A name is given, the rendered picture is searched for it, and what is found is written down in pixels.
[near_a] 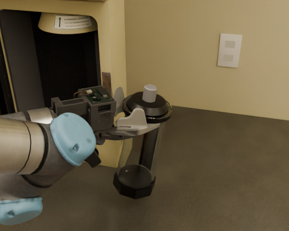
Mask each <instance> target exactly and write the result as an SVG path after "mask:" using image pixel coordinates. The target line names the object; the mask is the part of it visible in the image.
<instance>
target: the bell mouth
mask: <svg viewBox="0 0 289 231"><path fill-rule="evenodd" d="M38 27H39V28H40V29H41V30H43V31H45V32H49V33H55V34H79V33H88V32H92V31H95V30H98V25H97V21H96V20H95V19H94V18H93V17H92V16H85V15H73V14H61V13H49V12H42V13H41V17H40V20H39V23H38Z"/></svg>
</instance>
